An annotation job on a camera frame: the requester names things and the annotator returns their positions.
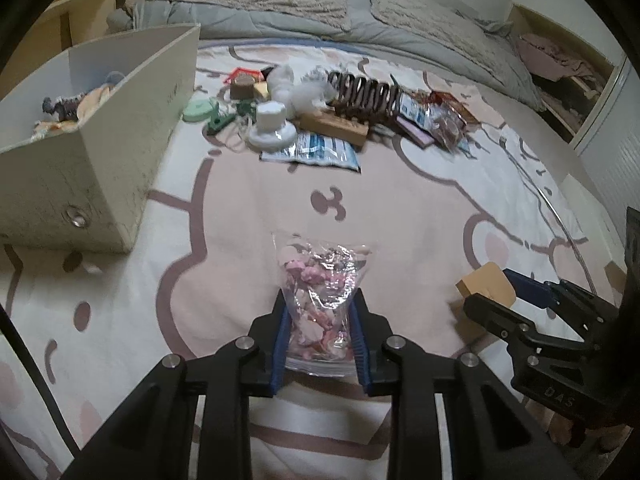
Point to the wooden shelf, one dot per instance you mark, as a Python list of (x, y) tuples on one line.
[(85, 15)]

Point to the printed blanket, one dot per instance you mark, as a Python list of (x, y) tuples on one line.
[(400, 200)]

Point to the brown jar in wrap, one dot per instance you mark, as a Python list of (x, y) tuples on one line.
[(447, 127)]

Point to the white fluffy ball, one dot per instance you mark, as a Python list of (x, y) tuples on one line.
[(281, 82)]

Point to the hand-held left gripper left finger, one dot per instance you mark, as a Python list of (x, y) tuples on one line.
[(280, 350)]

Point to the yellow card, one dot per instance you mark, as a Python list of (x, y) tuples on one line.
[(262, 90)]

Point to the pink candy bag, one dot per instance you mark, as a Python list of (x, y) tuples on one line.
[(320, 280)]

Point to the mint green round case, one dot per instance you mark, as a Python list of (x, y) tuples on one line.
[(200, 109)]

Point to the red packet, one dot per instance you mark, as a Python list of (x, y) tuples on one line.
[(242, 74)]

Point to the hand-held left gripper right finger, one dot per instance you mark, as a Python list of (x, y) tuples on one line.
[(359, 350)]

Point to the wooden side cabinet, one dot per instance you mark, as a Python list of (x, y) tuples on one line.
[(570, 95)]

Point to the silver blue foil packet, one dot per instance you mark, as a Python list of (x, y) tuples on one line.
[(415, 110)]

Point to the pink clothes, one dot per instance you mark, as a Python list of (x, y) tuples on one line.
[(550, 57)]

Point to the green clip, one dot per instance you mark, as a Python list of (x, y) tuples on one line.
[(220, 122)]

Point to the small toy figure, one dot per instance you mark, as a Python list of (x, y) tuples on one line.
[(62, 109)]

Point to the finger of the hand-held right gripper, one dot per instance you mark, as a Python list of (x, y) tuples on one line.
[(500, 320), (530, 287)]

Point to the purple notebook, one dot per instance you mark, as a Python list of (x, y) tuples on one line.
[(415, 132)]

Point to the blue white packet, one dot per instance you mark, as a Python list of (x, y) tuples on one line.
[(320, 152)]

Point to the wooden square coaster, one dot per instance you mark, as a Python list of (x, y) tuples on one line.
[(487, 282)]

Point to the brown tape roll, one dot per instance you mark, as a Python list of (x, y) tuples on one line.
[(242, 87)]

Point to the white storage box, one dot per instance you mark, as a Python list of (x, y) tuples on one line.
[(125, 160)]

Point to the light wooden block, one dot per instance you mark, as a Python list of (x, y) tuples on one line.
[(335, 127)]

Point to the grey duvet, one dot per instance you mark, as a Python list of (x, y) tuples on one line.
[(360, 20)]

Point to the grey fluffy ball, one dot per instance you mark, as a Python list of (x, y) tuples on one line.
[(315, 90)]

